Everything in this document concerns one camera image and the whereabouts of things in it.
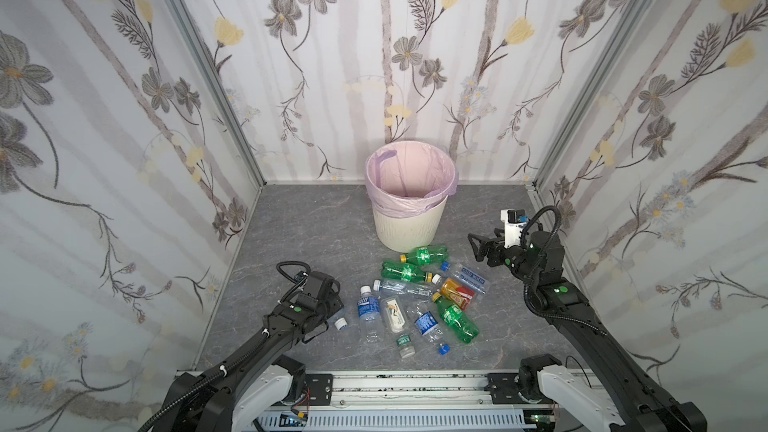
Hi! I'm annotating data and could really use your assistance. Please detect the soda water bottle blue cap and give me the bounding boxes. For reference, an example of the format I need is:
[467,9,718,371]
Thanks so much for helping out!
[440,262,489,294]

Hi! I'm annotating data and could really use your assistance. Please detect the water bottle white cap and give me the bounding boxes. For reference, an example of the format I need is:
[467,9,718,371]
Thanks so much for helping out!
[357,285,384,343]

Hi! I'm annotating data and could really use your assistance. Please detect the orange red drink bottle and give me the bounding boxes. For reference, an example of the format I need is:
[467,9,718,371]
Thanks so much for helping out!
[438,276,477,311]

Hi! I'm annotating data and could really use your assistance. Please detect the white label small bottle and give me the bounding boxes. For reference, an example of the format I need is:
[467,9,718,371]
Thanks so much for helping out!
[379,296,408,334]

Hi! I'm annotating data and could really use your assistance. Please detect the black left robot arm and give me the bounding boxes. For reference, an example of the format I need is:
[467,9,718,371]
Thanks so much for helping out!
[139,261,343,431]

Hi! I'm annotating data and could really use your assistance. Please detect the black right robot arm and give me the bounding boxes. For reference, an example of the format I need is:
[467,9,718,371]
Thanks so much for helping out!
[468,206,708,431]

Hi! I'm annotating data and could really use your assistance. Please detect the green bottle near bin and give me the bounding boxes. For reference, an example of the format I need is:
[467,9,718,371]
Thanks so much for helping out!
[400,245,449,266]

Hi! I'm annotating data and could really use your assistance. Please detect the cream plastic waste bin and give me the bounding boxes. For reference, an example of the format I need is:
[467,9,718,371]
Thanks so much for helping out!
[373,198,448,253]

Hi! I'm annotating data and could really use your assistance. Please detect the pink bin liner bag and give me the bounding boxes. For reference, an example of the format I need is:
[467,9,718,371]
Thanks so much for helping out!
[365,141,458,218]

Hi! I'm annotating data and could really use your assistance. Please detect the clear crushed water bottle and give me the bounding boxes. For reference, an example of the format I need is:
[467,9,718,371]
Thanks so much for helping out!
[372,279,434,298]

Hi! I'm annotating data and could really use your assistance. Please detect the green bottle front right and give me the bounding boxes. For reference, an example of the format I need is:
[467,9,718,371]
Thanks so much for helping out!
[432,292,480,344]

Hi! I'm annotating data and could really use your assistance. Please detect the green bottle yellow cap middle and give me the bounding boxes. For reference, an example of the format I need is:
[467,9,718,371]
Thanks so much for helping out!
[381,261,435,283]

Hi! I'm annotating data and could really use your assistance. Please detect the blue label bottle blue cap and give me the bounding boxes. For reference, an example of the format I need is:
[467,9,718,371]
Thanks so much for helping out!
[408,301,451,356]

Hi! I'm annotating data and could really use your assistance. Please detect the small bottle green label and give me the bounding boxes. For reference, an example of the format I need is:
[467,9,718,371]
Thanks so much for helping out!
[396,333,416,359]

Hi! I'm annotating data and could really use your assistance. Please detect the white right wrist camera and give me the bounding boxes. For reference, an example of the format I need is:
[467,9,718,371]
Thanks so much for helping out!
[500,209,528,249]

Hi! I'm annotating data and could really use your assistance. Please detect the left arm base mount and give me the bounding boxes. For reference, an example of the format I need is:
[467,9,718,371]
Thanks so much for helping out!
[274,355,334,407]

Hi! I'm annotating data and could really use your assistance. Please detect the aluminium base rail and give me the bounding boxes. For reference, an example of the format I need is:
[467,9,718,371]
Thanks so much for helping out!
[173,370,619,432]

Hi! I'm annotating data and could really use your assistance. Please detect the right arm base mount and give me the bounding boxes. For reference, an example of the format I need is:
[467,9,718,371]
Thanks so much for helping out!
[484,354,562,405]

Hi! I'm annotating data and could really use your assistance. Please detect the white perforated cable tray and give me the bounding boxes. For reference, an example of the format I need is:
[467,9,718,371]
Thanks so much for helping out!
[258,410,536,431]

